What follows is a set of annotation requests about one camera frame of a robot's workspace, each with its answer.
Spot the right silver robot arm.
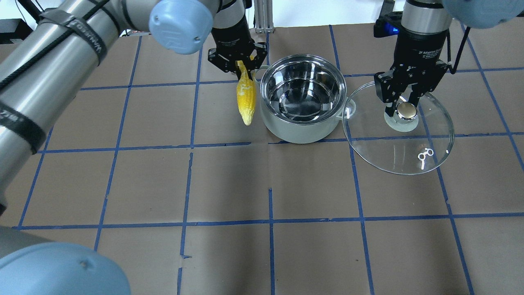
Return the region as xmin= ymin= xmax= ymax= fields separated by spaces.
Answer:
xmin=373 ymin=0 xmax=524 ymax=117

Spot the yellow corn cob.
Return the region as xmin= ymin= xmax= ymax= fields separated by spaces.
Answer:
xmin=236 ymin=61 xmax=257 ymax=126

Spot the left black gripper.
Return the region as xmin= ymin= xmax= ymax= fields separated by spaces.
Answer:
xmin=208 ymin=25 xmax=268 ymax=80

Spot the pale green steel pot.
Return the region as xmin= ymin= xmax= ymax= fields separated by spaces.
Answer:
xmin=257 ymin=54 xmax=348 ymax=144

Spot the aluminium frame post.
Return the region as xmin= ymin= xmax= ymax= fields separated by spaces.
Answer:
xmin=252 ymin=0 xmax=275 ymax=34

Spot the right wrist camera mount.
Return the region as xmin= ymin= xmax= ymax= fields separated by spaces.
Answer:
xmin=373 ymin=11 xmax=403 ymax=39

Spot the glass pot lid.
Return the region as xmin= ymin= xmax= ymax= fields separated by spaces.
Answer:
xmin=342 ymin=82 xmax=455 ymax=175

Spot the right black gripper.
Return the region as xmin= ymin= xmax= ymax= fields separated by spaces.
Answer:
xmin=374 ymin=31 xmax=449 ymax=118

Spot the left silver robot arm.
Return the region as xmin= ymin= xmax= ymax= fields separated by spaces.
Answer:
xmin=0 ymin=0 xmax=267 ymax=295

